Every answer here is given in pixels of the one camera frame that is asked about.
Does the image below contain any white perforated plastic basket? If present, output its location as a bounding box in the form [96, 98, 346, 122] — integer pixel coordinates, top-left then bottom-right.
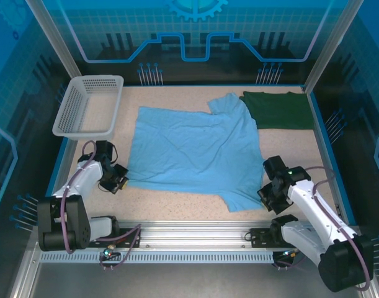
[51, 75, 124, 141]

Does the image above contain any dark green t-shirt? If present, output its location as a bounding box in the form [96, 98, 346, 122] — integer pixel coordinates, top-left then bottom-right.
[240, 90, 315, 130]

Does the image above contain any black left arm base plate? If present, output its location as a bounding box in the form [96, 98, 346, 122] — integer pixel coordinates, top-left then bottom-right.
[84, 228, 143, 249]

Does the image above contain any aluminium mounting rail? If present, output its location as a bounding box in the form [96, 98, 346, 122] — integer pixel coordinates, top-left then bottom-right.
[30, 219, 362, 249]

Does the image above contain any slotted grey cable duct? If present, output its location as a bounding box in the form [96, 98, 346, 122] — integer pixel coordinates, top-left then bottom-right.
[39, 251, 276, 265]

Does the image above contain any small connector board with LED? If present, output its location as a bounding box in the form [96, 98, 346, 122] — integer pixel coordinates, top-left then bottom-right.
[99, 245, 122, 261]
[275, 247, 303, 260]

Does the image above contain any grey metal base frame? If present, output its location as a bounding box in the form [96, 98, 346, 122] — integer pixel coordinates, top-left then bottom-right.
[7, 240, 379, 298]

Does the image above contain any light blue t-shirt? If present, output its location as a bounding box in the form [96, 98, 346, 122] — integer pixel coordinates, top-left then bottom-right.
[127, 92, 265, 214]

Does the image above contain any aluminium frame post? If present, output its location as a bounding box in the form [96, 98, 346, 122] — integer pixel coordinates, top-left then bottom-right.
[24, 0, 82, 78]
[302, 0, 365, 94]

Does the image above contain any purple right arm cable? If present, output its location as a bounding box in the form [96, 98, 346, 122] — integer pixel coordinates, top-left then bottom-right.
[274, 166, 372, 291]

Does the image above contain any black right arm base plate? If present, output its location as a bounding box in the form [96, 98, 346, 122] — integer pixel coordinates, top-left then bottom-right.
[249, 228, 286, 248]

